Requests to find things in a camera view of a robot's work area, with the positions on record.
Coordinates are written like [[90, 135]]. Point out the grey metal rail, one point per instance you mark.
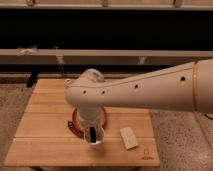
[[33, 56]]

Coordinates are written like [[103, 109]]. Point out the wooden table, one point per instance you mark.
[[43, 137]]

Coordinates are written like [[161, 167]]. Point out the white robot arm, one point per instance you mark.
[[187, 87]]

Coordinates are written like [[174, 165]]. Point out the black eraser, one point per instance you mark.
[[93, 135]]

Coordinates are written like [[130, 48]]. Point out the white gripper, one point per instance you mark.
[[90, 117]]

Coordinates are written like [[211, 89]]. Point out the white ceramic cup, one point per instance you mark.
[[99, 135]]

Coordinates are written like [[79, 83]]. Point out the orange plate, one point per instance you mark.
[[76, 123]]

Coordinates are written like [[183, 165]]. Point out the white sponge block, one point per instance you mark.
[[129, 138]]

